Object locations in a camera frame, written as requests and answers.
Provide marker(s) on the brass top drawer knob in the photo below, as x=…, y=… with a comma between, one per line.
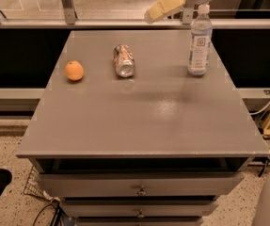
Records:
x=141, y=192

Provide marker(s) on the wire mesh basket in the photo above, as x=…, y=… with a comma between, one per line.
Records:
x=32, y=188

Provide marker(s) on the orange soda can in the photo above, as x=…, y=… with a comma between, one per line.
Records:
x=124, y=61

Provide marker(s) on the top grey drawer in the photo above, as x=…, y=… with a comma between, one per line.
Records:
x=127, y=184

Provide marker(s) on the metal glass railing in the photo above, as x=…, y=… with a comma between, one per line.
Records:
x=225, y=14

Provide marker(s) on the grey drawer cabinet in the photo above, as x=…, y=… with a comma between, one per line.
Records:
x=160, y=120

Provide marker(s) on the grey drawer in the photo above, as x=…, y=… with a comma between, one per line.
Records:
x=127, y=184
x=110, y=209

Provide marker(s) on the orange fruit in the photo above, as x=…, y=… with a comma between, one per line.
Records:
x=74, y=70

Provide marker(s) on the brass drawer knob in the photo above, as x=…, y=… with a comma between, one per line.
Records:
x=141, y=192
x=140, y=214

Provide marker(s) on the clear plastic water bottle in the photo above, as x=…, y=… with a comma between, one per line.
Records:
x=201, y=34

